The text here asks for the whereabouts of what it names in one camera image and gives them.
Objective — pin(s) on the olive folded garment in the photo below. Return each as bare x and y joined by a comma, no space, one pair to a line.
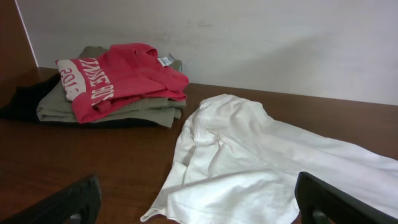
55,106

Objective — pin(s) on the black folded garment under stack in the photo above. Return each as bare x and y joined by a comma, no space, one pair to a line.
23,105

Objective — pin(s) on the white t-shirt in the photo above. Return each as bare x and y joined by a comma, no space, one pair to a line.
233,163

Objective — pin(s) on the red folded printed t-shirt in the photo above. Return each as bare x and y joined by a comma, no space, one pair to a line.
124,74

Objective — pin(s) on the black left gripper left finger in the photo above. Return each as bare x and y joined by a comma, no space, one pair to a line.
78,202

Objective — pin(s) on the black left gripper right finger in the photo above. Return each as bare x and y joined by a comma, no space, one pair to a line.
320,202

